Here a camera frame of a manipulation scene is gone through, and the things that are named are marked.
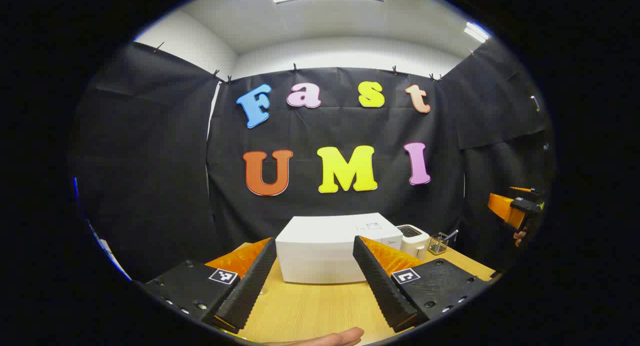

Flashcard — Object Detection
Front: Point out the black backdrop cloth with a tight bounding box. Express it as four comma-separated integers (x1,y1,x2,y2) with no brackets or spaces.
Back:
70,38,556,282

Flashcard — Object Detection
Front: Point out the white toaster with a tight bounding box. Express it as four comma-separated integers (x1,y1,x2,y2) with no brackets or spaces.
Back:
396,224,431,261

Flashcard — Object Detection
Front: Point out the clear glass cup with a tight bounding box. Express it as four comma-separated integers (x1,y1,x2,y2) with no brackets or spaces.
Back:
428,232,449,256

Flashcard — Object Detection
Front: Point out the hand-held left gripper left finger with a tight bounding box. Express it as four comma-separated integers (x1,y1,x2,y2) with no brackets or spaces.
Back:
142,237,278,334

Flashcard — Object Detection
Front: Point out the white microwave oven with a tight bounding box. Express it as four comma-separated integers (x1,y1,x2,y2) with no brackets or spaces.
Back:
275,212,404,285

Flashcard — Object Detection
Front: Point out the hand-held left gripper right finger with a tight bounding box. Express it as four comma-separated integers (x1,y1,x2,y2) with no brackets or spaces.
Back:
352,235,493,333

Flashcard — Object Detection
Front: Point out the small ceiling light panel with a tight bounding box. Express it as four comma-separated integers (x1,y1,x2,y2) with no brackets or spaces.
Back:
463,21,492,43

